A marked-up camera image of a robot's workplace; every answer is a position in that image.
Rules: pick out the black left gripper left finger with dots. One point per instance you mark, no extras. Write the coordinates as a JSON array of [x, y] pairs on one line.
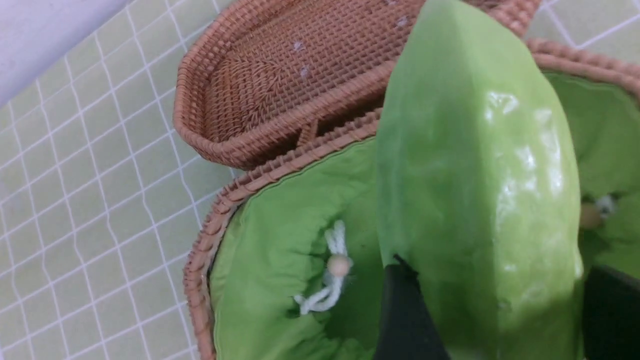
[[406, 328]]

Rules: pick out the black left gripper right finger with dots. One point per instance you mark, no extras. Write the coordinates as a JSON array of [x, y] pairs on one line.
[[611, 315]]

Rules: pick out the green plastic cucumber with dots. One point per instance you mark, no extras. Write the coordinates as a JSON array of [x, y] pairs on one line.
[[478, 189]]

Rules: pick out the woven wicker basket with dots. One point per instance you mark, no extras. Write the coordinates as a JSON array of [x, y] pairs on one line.
[[600, 98]]

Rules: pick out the green checkered tablecloth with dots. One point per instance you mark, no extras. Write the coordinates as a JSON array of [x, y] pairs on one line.
[[195, 180]]

